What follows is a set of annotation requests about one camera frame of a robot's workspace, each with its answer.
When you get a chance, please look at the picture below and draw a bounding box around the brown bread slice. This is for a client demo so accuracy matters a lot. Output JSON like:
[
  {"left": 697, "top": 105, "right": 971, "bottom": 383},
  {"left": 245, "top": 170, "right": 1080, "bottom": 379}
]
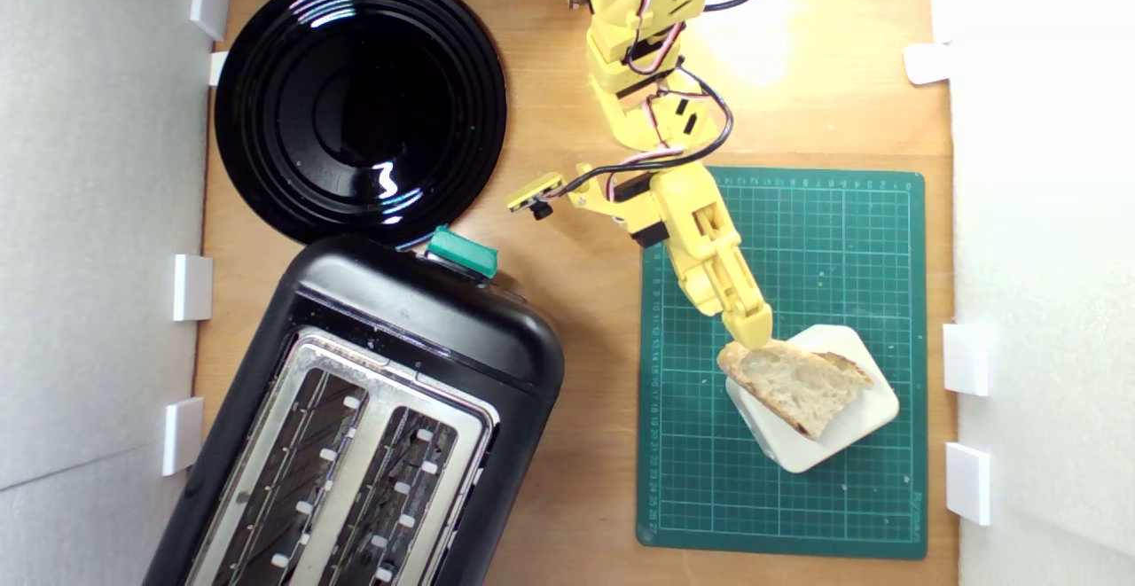
[{"left": 716, "top": 338, "right": 876, "bottom": 441}]

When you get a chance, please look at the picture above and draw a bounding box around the green toaster lever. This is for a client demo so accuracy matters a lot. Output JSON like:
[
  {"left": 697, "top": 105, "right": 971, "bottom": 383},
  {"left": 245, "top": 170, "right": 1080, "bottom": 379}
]
[{"left": 426, "top": 224, "right": 500, "bottom": 281}]

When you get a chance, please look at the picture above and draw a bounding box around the black two-slot toaster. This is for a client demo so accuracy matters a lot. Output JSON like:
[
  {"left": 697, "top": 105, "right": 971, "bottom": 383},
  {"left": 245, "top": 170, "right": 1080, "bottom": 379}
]
[{"left": 142, "top": 233, "right": 566, "bottom": 586}]

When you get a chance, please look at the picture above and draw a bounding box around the green cutting mat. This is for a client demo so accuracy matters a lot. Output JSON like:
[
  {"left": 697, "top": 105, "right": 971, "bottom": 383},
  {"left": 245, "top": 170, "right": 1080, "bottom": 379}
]
[{"left": 636, "top": 165, "right": 929, "bottom": 560}]

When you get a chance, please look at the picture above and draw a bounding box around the white block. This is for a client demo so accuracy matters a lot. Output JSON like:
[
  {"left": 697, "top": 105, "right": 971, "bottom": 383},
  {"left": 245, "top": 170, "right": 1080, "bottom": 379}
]
[{"left": 724, "top": 324, "right": 901, "bottom": 475}]

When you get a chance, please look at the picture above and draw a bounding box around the black plate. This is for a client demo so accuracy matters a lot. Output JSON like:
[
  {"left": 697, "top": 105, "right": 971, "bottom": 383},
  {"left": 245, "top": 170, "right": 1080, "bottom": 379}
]
[{"left": 215, "top": 0, "right": 508, "bottom": 248}]

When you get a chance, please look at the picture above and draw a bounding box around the black cable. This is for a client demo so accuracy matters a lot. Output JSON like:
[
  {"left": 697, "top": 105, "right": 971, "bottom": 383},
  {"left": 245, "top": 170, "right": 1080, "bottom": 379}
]
[{"left": 557, "top": 0, "right": 769, "bottom": 199}]

